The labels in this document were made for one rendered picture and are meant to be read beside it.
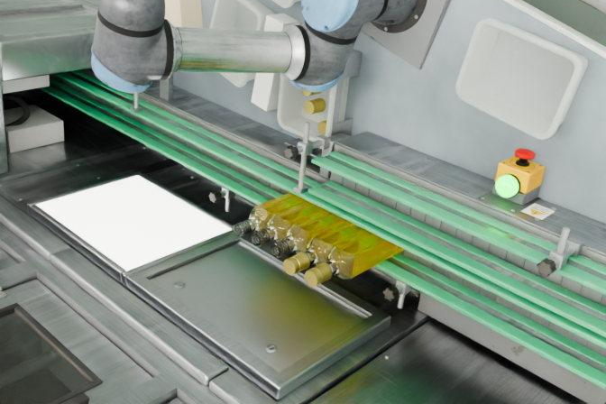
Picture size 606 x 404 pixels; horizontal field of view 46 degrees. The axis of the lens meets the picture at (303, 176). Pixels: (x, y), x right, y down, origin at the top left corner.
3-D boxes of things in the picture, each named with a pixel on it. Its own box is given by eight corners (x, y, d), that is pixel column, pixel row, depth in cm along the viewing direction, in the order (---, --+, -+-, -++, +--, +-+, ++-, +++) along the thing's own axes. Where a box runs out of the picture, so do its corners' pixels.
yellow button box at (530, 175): (508, 184, 149) (491, 194, 144) (516, 151, 146) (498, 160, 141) (538, 197, 145) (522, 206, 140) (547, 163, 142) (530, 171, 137)
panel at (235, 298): (139, 179, 204) (27, 213, 180) (139, 170, 203) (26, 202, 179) (390, 327, 151) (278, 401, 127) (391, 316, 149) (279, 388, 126)
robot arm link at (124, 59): (369, 41, 147) (105, 30, 120) (344, 96, 157) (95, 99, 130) (344, 8, 154) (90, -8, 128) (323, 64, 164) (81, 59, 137)
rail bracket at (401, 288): (413, 289, 157) (376, 312, 148) (417, 263, 154) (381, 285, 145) (427, 298, 155) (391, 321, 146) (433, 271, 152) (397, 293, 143)
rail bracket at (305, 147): (316, 181, 168) (279, 195, 160) (323, 114, 162) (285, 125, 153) (325, 186, 167) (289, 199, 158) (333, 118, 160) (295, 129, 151)
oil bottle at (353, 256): (384, 241, 159) (321, 273, 144) (387, 218, 157) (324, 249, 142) (404, 251, 156) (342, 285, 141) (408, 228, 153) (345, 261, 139)
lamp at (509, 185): (497, 190, 142) (490, 194, 140) (502, 169, 141) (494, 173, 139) (518, 198, 140) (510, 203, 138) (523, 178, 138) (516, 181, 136)
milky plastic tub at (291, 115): (298, 119, 186) (275, 125, 180) (307, 35, 176) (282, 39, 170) (350, 140, 175) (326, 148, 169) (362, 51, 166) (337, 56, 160)
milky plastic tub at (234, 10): (224, 55, 202) (201, 59, 196) (243, -19, 190) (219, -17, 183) (265, 86, 194) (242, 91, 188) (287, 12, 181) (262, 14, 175)
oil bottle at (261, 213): (308, 204, 173) (243, 230, 158) (310, 183, 170) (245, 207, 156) (325, 213, 169) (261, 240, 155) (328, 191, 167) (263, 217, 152)
